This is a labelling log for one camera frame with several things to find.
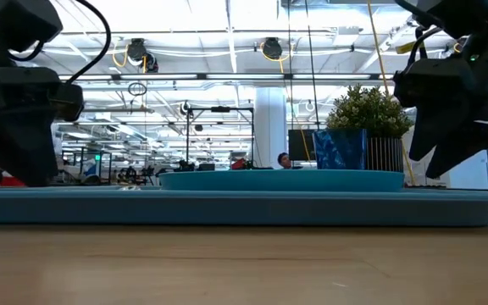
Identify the black monitor screen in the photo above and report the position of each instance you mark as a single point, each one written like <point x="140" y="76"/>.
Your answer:
<point x="301" y="144"/>

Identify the dark blue patterned cup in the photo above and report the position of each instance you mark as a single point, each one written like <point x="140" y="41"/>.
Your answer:
<point x="339" y="150"/>

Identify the black tall frame rig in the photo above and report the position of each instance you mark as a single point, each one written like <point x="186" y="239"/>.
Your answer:
<point x="220" y="109"/>

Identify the blue plastic tray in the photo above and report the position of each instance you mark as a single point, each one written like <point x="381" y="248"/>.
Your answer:
<point x="244" y="209"/>

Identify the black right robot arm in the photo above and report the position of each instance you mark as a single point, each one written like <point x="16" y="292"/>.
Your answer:
<point x="473" y="17"/>

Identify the person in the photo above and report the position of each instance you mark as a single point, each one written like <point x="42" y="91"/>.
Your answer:
<point x="284" y="161"/>

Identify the blue round plate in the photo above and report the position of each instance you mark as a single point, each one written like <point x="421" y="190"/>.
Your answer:
<point x="282" y="181"/>

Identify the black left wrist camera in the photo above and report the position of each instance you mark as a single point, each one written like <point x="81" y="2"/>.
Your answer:
<point x="68" y="101"/>

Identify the potted plant in ribbed pot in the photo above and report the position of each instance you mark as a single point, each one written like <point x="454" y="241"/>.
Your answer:
<point x="369" y="110"/>

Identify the white building pillar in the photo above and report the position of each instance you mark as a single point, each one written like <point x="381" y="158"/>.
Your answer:
<point x="269" y="127"/>

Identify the red storage boxes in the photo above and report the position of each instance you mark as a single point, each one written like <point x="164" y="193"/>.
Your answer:
<point x="11" y="182"/>

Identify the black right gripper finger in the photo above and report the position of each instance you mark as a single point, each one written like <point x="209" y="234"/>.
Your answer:
<point x="428" y="133"/>
<point x="464" y="146"/>

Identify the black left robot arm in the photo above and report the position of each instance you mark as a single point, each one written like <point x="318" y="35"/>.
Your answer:
<point x="11" y="25"/>

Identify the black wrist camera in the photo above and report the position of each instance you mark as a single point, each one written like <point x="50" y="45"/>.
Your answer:
<point x="68" y="101"/>
<point x="413" y="84"/>

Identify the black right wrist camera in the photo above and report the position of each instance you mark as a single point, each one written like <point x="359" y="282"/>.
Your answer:
<point x="413" y="84"/>

